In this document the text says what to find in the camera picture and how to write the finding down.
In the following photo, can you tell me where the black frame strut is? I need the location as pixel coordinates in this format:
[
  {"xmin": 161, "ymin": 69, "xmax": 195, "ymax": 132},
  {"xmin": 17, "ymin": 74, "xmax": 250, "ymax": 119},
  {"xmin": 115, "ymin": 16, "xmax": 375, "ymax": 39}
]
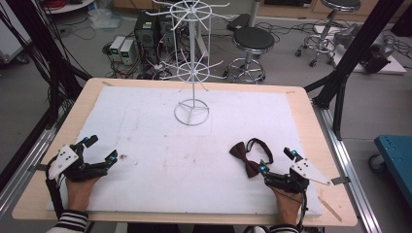
[
  {"xmin": 303, "ymin": 0, "xmax": 406, "ymax": 141},
  {"xmin": 0, "ymin": 0, "xmax": 93, "ymax": 132}
]

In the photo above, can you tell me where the person's left striped sleeve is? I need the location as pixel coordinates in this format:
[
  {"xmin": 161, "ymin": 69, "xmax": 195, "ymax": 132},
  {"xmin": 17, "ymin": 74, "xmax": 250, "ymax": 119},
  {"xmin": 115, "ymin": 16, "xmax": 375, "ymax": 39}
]
[{"xmin": 46, "ymin": 209, "xmax": 89, "ymax": 233}]

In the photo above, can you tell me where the person's right hand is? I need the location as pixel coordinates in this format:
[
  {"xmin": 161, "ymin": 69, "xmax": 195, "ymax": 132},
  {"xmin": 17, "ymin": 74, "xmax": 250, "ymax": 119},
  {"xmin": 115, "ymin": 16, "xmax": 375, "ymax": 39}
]
[{"xmin": 271, "ymin": 186, "xmax": 305, "ymax": 228}]

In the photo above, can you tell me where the person's right striped sleeve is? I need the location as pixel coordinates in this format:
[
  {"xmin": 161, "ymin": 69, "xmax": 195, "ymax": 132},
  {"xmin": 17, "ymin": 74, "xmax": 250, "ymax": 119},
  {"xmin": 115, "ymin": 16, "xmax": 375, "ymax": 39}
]
[{"xmin": 268, "ymin": 223, "xmax": 300, "ymax": 233}]

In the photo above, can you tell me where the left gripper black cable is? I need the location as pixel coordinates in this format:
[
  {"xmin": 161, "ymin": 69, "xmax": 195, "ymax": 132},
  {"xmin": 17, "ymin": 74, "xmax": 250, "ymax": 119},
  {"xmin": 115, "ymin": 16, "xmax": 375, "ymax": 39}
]
[{"xmin": 44, "ymin": 164, "xmax": 67, "ymax": 221}]

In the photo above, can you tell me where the white round table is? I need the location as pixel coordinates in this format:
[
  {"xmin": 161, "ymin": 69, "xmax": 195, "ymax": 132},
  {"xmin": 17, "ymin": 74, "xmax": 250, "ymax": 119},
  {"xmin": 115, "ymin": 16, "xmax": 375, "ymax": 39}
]
[{"xmin": 41, "ymin": 0, "xmax": 95, "ymax": 16}]

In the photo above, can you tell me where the white board with black device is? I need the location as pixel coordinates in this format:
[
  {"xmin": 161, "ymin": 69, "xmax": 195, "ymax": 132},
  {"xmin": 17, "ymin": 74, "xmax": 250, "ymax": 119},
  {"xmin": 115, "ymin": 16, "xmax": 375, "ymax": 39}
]
[{"xmin": 313, "ymin": 22, "xmax": 408, "ymax": 76}]

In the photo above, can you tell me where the black round stool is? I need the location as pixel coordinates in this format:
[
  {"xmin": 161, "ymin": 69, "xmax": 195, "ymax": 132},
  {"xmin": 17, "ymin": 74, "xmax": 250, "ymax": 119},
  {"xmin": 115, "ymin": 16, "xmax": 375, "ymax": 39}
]
[{"xmin": 226, "ymin": 25, "xmax": 276, "ymax": 84}]

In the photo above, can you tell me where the black computer tower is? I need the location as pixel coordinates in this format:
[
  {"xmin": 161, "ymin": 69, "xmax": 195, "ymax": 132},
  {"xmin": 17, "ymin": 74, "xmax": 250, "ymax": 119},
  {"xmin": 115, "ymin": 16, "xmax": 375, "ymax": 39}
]
[{"xmin": 133, "ymin": 10, "xmax": 160, "ymax": 67}]

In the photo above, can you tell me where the person's striped sleeve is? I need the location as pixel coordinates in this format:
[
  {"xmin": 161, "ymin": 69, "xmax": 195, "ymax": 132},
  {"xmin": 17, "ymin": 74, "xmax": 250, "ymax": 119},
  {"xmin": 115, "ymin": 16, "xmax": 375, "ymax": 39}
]
[
  {"xmin": 46, "ymin": 209, "xmax": 89, "ymax": 233},
  {"xmin": 268, "ymin": 223, "xmax": 300, "ymax": 233}
]

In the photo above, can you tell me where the clear plastic bag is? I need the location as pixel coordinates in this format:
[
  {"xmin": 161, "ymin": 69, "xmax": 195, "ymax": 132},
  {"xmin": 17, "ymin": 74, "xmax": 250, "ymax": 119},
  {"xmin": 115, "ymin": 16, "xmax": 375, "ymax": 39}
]
[{"xmin": 87, "ymin": 7, "xmax": 124, "ymax": 31}]

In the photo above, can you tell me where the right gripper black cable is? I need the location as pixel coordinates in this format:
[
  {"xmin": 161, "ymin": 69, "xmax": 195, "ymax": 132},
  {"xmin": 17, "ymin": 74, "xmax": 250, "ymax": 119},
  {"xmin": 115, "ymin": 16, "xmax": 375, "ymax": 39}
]
[{"xmin": 295, "ymin": 188, "xmax": 309, "ymax": 231}]

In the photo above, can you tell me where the aluminium rail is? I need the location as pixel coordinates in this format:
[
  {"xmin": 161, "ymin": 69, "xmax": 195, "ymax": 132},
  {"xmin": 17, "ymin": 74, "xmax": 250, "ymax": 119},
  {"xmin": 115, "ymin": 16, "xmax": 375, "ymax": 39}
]
[
  {"xmin": 0, "ymin": 127, "xmax": 67, "ymax": 215},
  {"xmin": 311, "ymin": 98, "xmax": 384, "ymax": 233}
]

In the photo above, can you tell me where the blue cart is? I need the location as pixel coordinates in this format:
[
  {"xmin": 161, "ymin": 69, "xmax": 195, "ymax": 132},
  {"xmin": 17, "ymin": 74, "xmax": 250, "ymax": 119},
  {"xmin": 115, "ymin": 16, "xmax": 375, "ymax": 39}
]
[{"xmin": 368, "ymin": 134, "xmax": 412, "ymax": 216}]

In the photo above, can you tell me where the grey power supply unit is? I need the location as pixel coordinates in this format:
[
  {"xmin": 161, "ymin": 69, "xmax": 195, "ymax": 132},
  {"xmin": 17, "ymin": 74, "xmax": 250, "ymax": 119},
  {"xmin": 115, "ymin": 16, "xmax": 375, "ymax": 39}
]
[
  {"xmin": 108, "ymin": 35, "xmax": 126, "ymax": 63},
  {"xmin": 120, "ymin": 38, "xmax": 138, "ymax": 66}
]

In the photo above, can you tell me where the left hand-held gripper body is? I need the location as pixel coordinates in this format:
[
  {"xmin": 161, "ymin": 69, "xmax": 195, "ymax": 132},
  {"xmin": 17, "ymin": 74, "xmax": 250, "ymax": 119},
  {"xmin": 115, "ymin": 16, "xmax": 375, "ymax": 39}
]
[{"xmin": 48, "ymin": 143, "xmax": 110, "ymax": 183}]

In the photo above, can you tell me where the thin wooden stick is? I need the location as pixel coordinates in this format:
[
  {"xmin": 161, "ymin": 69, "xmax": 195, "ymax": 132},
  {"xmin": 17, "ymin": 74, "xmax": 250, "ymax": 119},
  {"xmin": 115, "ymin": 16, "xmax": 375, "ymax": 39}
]
[{"xmin": 317, "ymin": 194, "xmax": 343, "ymax": 223}]

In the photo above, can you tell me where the grey tape strip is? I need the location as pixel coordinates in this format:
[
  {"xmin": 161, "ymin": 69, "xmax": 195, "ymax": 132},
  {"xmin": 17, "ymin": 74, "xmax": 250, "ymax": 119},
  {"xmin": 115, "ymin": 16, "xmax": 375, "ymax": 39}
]
[
  {"xmin": 26, "ymin": 162, "xmax": 49, "ymax": 173},
  {"xmin": 330, "ymin": 176, "xmax": 352, "ymax": 186}
]

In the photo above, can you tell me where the dark red bow tie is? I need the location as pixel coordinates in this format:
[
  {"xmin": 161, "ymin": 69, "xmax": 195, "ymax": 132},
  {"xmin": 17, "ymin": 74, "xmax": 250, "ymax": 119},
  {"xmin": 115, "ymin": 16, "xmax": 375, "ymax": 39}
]
[{"xmin": 228, "ymin": 137, "xmax": 275, "ymax": 180}]

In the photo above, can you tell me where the chrome stool with castors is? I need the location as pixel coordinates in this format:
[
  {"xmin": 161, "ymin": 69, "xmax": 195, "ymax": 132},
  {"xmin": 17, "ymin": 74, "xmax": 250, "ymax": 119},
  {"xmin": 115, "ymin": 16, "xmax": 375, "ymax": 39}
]
[{"xmin": 294, "ymin": 0, "xmax": 362, "ymax": 68}]

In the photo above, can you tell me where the white foam mat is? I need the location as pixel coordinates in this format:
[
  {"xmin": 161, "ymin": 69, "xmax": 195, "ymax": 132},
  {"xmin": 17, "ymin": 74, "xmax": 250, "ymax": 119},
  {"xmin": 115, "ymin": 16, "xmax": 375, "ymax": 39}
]
[{"xmin": 46, "ymin": 84, "xmax": 324, "ymax": 216}]

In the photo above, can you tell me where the white wire display rack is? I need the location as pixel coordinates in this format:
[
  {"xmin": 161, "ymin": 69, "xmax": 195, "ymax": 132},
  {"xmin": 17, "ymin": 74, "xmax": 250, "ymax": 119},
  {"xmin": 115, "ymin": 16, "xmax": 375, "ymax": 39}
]
[{"xmin": 145, "ymin": 0, "xmax": 231, "ymax": 127}]

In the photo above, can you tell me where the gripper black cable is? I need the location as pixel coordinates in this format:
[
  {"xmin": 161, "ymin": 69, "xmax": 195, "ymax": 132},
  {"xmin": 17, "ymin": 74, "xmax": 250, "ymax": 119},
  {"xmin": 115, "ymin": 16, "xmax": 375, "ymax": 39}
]
[
  {"xmin": 44, "ymin": 164, "xmax": 67, "ymax": 221},
  {"xmin": 295, "ymin": 188, "xmax": 309, "ymax": 231}
]

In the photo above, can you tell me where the person's left hand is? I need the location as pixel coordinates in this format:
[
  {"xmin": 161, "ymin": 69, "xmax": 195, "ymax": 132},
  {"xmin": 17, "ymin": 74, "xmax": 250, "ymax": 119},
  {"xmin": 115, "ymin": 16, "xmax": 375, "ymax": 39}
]
[{"xmin": 65, "ymin": 175, "xmax": 102, "ymax": 214}]

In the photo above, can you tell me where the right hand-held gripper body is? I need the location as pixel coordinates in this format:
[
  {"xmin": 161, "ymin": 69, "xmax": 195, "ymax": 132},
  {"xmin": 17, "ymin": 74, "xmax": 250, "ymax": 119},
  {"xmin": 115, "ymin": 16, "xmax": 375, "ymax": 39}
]
[{"xmin": 264, "ymin": 157, "xmax": 332, "ymax": 195}]

